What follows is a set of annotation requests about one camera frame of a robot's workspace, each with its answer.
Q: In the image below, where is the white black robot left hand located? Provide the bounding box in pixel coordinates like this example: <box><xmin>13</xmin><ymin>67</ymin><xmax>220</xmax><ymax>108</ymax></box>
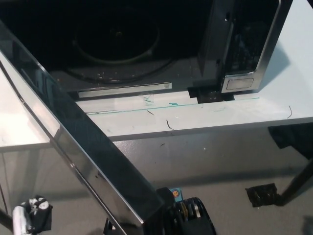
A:
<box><xmin>12</xmin><ymin>194</ymin><xmax>53</xmax><ymax>235</ymax></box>

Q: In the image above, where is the glass microwave turntable plate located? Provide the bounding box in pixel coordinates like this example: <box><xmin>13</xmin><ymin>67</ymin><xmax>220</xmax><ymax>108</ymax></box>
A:
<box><xmin>65</xmin><ymin>22</ymin><xmax>172</xmax><ymax>83</ymax></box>

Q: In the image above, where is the black metal stand pole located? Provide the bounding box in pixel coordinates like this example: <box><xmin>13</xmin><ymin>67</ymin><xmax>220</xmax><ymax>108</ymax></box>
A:
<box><xmin>0</xmin><ymin>210</ymin><xmax>13</xmax><ymax>233</ymax></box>
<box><xmin>280</xmin><ymin>158</ymin><xmax>313</xmax><ymax>207</ymax></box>

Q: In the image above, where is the black glass microwave door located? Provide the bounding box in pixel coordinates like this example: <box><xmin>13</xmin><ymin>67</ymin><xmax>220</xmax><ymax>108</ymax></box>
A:
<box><xmin>0</xmin><ymin>19</ymin><xmax>165</xmax><ymax>235</ymax></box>

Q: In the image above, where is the teal robot torso board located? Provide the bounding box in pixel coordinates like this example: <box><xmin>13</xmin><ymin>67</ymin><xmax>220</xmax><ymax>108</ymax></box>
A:
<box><xmin>170</xmin><ymin>188</ymin><xmax>183</xmax><ymax>204</ymax></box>

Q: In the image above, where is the black tape floor patch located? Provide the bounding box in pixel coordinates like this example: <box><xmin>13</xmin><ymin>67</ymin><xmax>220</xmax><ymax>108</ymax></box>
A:
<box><xmin>245</xmin><ymin>183</ymin><xmax>280</xmax><ymax>209</ymax></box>

